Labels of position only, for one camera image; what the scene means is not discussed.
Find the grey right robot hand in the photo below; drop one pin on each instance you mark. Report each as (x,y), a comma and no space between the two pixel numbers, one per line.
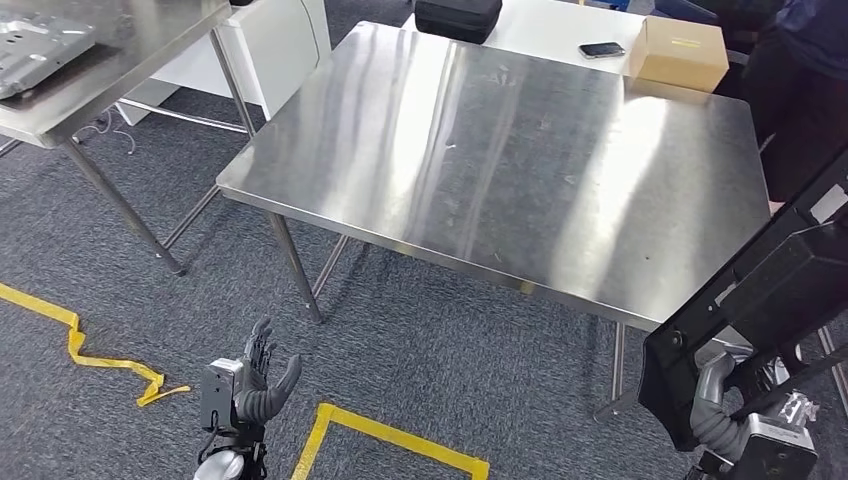
(712,417)

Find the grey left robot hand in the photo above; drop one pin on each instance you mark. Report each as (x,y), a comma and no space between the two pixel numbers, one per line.
(262,397)

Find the black plastic plate part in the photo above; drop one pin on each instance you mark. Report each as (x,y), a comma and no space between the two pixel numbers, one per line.
(782,298)

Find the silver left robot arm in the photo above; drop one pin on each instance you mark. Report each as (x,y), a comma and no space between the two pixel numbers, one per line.
(222,467)

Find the yellow floor tape square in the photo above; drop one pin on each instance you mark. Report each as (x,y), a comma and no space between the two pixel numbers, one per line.
(397,437)

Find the crumpled yellow tape strip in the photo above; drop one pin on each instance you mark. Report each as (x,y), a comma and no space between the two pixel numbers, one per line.
(99,362)

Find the stainless steel table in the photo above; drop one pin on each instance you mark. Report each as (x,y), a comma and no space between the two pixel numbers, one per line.
(497,166)
(132,60)

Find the person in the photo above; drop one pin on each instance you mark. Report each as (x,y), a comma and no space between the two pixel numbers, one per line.
(802,86)

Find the white cabinet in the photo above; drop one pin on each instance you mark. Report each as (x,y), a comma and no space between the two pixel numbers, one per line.
(278,46)

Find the brown cardboard box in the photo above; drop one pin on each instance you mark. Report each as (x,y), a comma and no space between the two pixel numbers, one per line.
(676,56)

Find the black smartphone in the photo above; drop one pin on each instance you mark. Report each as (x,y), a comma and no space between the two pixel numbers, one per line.
(601,50)

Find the silver metal plate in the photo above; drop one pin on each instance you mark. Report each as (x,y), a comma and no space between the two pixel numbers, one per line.
(40,46)

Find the black carrying case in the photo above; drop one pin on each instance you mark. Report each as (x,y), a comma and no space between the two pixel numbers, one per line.
(457,20)

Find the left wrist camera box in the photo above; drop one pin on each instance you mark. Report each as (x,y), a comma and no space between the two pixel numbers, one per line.
(218,391)

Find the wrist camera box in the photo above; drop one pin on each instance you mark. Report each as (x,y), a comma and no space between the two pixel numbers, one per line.
(775,450)
(218,391)

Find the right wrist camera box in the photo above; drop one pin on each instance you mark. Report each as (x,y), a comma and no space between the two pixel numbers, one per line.
(775,450)

